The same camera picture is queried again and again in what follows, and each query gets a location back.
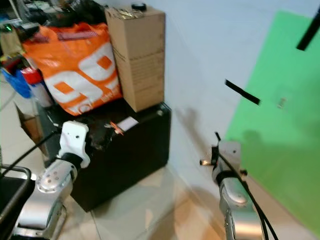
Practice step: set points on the black cabinet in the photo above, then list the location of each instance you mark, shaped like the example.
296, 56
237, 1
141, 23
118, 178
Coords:
130, 155

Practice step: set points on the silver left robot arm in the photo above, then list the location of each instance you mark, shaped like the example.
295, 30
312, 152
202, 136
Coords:
47, 192

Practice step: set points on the black chair with metal frame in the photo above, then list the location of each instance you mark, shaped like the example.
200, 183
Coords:
12, 190

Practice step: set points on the orange white shopping bag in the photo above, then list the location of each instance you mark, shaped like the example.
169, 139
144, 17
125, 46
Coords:
75, 65

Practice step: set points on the black round cap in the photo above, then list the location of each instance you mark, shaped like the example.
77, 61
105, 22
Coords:
139, 6

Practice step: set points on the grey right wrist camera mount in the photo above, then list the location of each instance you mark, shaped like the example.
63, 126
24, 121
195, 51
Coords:
229, 155

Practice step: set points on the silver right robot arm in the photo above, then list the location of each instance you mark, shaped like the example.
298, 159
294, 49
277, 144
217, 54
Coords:
237, 200

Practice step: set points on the white paper label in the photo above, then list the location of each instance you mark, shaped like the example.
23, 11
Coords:
128, 123

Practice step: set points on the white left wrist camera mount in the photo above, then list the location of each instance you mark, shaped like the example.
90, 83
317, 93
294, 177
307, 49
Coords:
75, 140

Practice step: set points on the black pole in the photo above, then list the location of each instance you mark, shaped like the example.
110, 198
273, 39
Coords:
309, 31

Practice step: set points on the small brown cardboard box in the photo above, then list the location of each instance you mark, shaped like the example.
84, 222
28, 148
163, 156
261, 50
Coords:
32, 125

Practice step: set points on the tall brown cardboard box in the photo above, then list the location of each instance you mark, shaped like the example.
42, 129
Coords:
140, 55

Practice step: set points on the small clear wall hook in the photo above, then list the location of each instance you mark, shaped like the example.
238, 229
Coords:
282, 103

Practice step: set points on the black wall hook strip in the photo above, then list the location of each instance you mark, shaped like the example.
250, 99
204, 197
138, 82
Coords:
242, 91

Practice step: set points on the green backdrop sheet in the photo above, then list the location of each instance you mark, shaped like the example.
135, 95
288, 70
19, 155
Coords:
285, 150

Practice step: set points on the white red-capped spray can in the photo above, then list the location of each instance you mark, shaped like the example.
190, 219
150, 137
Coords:
37, 87

